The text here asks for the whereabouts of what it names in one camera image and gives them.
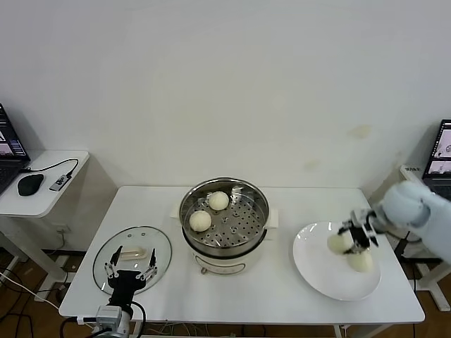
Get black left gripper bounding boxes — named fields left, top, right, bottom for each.
left=103, top=245, right=159, bottom=308

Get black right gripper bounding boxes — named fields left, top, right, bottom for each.
left=338, top=210, right=381, bottom=255

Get round glass pot lid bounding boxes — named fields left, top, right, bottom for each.
left=92, top=226, right=173, bottom=296

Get white steamed baozi bun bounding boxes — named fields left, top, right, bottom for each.
left=326, top=234, right=350, bottom=254
left=347, top=252, right=373, bottom=273
left=207, top=191, right=230, bottom=211
left=189, top=210, right=213, bottom=232

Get stainless steel steamer basket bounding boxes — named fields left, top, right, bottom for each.
left=171, top=178, right=281, bottom=251

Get round white plate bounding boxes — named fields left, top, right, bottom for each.
left=292, top=221, right=383, bottom=301

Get white side table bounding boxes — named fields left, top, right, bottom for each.
left=0, top=150, right=119, bottom=295
left=366, top=163, right=451, bottom=313

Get open dark laptop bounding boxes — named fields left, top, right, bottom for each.
left=0, top=104, right=32, bottom=196
left=421, top=119, right=451, bottom=202

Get white electric cooker base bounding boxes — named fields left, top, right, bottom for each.
left=181, top=225, right=278, bottom=276

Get black computer mouse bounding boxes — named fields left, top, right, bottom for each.
left=17, top=174, right=45, bottom=197

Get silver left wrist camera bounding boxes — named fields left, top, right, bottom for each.
left=97, top=305, right=123, bottom=323

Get thin wires under table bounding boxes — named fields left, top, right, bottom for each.
left=146, top=323, right=244, bottom=337

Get grey hub with black cable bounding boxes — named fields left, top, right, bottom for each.
left=19, top=158, right=80, bottom=193

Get white floor cable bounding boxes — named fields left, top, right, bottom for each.
left=0, top=270, right=61, bottom=311

